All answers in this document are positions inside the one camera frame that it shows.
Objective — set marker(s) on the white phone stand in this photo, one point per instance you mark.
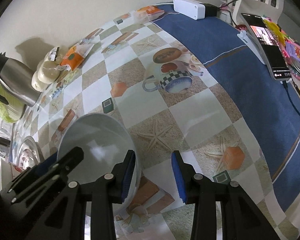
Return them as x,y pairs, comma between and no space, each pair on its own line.
245,36

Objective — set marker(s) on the napa cabbage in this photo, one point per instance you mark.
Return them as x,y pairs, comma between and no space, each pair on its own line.
4,112

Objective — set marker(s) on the black smartphone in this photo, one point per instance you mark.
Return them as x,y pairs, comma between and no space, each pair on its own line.
265,42

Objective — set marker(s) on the clear glass cup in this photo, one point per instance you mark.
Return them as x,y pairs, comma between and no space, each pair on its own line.
6,131

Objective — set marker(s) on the grey metal pan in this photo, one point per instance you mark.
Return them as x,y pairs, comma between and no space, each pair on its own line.
27,142

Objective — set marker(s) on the blue tablecloth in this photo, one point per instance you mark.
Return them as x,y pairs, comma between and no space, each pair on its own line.
240,80

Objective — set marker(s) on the stainless steel thermos jug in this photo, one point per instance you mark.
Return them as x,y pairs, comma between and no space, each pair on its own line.
17,80

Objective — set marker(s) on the clear orange snack packet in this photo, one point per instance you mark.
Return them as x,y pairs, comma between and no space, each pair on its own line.
150,11

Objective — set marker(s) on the small white bowl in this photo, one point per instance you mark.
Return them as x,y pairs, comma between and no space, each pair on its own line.
4,175

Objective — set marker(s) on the bag of steamed buns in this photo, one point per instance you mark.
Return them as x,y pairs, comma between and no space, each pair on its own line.
46,75

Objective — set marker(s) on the white power box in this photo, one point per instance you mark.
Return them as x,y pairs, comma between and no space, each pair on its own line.
187,7

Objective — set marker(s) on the black plug adapter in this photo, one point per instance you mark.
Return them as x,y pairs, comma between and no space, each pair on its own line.
211,9

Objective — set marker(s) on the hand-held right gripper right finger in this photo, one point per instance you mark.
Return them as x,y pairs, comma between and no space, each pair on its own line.
177,175

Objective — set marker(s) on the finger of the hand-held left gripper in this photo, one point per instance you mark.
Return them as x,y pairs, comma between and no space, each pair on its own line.
44,175
48,158

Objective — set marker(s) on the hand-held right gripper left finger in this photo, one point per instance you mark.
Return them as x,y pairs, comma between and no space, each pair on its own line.
128,175

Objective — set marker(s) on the white chair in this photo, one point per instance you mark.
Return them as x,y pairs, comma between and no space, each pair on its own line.
237,7

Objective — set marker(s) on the light blue bowl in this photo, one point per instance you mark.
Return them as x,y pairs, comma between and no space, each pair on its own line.
97,135

